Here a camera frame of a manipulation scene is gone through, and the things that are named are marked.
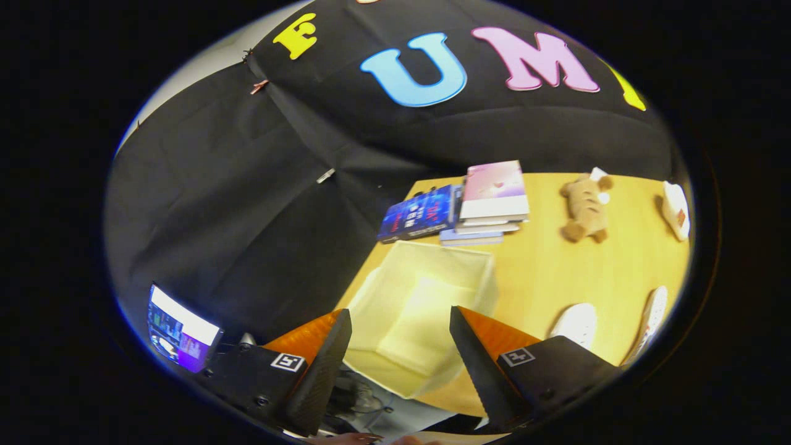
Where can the computer monitor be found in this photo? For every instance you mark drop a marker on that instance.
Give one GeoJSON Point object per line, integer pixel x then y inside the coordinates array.
{"type": "Point", "coordinates": [182, 330]}

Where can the pale blue book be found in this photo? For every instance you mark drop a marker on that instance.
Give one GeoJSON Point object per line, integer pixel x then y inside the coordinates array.
{"type": "Point", "coordinates": [473, 237]}

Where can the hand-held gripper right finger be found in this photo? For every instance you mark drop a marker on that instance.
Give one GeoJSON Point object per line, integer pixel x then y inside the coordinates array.
{"type": "Point", "coordinates": [479, 371]}

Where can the pink book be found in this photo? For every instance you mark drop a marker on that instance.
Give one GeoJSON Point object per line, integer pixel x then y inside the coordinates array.
{"type": "Point", "coordinates": [494, 188]}

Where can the dark blue book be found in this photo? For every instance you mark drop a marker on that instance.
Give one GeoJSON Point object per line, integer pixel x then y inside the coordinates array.
{"type": "Point", "coordinates": [420, 213]}

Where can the white plush toy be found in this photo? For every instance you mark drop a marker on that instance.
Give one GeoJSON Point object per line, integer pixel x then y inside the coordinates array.
{"type": "Point", "coordinates": [676, 210]}

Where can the green fabric storage box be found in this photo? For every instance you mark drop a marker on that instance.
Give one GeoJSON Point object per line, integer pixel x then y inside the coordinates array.
{"type": "Point", "coordinates": [420, 296]}

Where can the brown plush toy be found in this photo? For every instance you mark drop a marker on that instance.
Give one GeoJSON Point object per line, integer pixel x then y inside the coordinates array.
{"type": "Point", "coordinates": [584, 210]}

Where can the white canvas shoe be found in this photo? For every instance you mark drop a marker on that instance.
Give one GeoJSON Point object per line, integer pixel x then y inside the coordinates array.
{"type": "Point", "coordinates": [575, 321]}
{"type": "Point", "coordinates": [649, 318]}

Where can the white paperback book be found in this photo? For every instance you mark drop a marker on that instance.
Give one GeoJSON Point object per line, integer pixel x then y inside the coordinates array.
{"type": "Point", "coordinates": [491, 224]}

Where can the small black clip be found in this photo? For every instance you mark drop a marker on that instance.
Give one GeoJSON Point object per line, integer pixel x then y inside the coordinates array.
{"type": "Point", "coordinates": [247, 55]}

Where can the copper clip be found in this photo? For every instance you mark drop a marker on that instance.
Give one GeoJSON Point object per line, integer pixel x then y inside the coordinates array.
{"type": "Point", "coordinates": [259, 86]}

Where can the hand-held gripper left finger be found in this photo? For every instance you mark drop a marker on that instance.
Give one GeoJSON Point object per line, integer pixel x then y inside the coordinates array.
{"type": "Point", "coordinates": [324, 371]}

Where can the silver clip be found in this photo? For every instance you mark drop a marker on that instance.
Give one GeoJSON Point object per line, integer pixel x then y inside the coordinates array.
{"type": "Point", "coordinates": [325, 176]}

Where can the black backdrop cloth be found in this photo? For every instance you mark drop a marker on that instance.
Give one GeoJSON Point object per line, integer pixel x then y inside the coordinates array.
{"type": "Point", "coordinates": [216, 204]}

